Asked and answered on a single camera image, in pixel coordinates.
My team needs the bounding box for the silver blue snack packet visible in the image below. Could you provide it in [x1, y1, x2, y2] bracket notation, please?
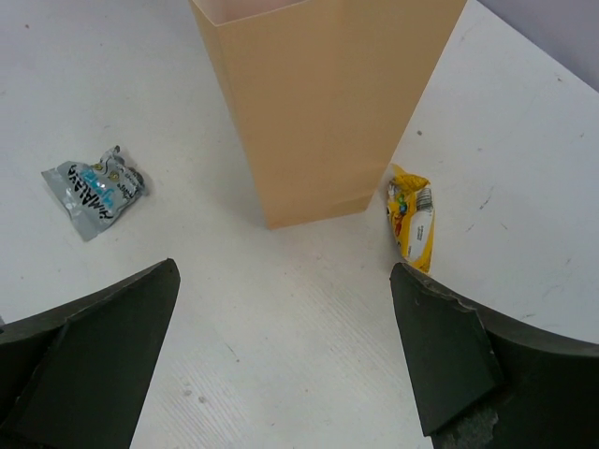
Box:
[41, 145, 147, 241]

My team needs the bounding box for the brown paper bag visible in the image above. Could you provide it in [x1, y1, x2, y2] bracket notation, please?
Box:
[191, 0, 464, 229]

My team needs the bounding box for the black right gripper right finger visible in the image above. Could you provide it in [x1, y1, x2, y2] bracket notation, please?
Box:
[390, 262, 598, 448]

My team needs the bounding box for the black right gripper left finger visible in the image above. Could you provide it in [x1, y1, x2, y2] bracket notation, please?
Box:
[1, 259, 181, 448]

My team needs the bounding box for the small yellow snack packet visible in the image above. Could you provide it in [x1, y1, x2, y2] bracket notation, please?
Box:
[387, 164, 435, 273]

